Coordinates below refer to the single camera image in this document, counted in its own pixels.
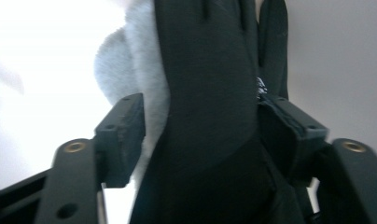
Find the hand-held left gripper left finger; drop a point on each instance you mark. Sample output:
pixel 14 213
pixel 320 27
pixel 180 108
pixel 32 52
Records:
pixel 121 140

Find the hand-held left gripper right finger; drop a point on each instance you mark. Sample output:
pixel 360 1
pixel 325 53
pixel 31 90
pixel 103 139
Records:
pixel 289 137

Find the grey fleece mitten with patch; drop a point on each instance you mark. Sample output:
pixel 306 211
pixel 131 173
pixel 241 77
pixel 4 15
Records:
pixel 130 62

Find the white box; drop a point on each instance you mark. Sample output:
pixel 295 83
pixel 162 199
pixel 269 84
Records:
pixel 332 62

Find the black glove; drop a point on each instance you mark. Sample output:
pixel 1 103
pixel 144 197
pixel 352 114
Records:
pixel 208 93

